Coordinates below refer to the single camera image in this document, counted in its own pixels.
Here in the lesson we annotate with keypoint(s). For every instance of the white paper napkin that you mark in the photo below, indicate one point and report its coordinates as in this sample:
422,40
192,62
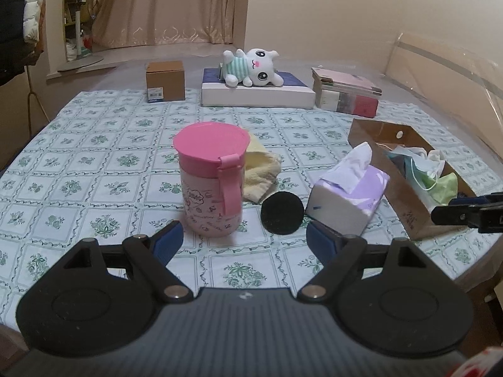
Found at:
437,155

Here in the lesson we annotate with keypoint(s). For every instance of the soft tissue pack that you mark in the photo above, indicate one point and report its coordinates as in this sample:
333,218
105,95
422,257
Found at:
342,204

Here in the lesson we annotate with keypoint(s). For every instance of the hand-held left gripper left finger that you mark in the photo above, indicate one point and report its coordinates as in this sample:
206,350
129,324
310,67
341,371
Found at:
169,239

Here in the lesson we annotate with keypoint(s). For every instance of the green floral tablecloth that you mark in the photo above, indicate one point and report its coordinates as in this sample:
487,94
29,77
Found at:
118,188

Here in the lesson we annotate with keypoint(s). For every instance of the white patterned book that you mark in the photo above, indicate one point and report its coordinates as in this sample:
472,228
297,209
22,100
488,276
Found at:
328,100

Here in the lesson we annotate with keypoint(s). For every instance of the pink cover book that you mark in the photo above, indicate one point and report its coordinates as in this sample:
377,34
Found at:
342,78

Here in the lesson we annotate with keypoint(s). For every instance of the white cloth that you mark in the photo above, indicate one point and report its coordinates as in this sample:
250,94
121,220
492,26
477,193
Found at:
404,151

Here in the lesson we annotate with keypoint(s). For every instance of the thin pale book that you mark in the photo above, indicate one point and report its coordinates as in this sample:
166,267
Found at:
346,91

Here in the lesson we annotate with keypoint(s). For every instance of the floor fan stand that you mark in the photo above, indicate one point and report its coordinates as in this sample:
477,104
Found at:
80,63

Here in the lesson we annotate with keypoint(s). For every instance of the red white packet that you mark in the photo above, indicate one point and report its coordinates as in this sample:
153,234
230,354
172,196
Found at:
483,365

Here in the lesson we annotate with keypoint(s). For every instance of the brown cardboard tray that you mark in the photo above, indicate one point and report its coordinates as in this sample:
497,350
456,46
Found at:
397,196

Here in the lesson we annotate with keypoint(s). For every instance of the light green cloth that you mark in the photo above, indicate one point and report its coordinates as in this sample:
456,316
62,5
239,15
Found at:
444,188

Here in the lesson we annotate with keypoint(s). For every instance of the black round pad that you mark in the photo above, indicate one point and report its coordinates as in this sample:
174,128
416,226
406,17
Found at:
283,214

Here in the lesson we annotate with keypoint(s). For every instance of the beige patterned curtain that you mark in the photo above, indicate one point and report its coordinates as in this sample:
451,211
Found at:
177,4

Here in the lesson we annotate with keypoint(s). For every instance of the pleated face mask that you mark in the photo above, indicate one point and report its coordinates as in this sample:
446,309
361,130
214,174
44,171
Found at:
426,172

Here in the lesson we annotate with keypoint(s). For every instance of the small brown cardboard box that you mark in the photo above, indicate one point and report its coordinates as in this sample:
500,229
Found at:
165,78

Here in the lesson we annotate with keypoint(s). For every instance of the grey patterned book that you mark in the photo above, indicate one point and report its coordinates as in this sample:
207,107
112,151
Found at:
347,104

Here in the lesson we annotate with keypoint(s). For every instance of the yellow towel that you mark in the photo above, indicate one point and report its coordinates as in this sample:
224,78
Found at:
259,172

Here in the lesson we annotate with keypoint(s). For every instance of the black jacket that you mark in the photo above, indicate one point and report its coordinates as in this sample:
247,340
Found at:
11,27

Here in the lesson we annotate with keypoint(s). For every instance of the clear plastic sheet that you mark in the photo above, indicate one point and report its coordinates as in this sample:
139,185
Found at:
452,86

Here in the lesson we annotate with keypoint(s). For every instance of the white flat box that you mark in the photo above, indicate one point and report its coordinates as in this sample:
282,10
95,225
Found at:
255,96

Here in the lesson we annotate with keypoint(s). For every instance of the cluttered wooden shelf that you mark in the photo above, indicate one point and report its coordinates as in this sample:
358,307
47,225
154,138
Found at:
72,0

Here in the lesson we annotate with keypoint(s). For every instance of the white puffer jacket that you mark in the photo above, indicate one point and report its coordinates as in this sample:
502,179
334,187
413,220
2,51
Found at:
32,4

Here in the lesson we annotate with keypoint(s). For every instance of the pink lidded cup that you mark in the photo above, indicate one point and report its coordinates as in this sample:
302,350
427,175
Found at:
208,145

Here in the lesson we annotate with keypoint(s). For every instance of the red patterned book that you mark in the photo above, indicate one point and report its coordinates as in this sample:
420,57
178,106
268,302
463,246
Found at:
366,107

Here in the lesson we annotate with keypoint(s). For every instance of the white bunny plush toy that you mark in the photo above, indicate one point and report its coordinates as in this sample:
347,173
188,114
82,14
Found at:
259,66

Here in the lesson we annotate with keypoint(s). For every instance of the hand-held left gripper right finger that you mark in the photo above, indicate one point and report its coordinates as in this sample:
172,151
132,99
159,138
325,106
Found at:
318,239

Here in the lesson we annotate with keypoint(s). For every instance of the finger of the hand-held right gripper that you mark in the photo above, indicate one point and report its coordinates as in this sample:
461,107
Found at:
463,216
463,201

